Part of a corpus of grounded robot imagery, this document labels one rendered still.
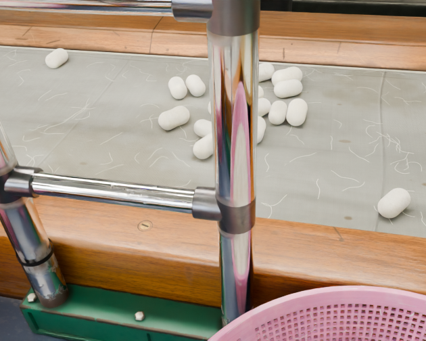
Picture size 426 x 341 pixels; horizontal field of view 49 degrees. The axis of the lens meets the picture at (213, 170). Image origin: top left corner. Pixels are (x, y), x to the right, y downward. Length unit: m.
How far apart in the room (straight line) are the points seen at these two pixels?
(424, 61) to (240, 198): 0.44
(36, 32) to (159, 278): 0.48
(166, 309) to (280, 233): 0.11
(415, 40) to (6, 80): 0.52
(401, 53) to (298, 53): 0.13
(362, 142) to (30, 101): 0.39
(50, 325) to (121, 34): 0.42
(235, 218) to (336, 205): 0.18
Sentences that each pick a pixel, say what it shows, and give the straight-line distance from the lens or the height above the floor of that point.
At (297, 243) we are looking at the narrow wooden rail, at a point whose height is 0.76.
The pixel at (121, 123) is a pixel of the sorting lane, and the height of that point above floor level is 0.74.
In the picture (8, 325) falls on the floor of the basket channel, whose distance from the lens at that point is 0.46.
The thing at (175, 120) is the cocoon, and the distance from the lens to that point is 0.50.
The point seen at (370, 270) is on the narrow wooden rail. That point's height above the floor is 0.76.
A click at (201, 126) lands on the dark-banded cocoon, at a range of 0.49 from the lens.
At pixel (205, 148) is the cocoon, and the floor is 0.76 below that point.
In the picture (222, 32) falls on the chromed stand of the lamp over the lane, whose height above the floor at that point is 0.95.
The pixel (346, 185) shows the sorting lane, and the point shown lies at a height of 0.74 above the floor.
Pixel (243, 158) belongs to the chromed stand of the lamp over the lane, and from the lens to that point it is 0.24.
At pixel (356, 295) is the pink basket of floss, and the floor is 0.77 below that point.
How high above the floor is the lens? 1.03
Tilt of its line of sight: 40 degrees down
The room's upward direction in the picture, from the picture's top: 3 degrees counter-clockwise
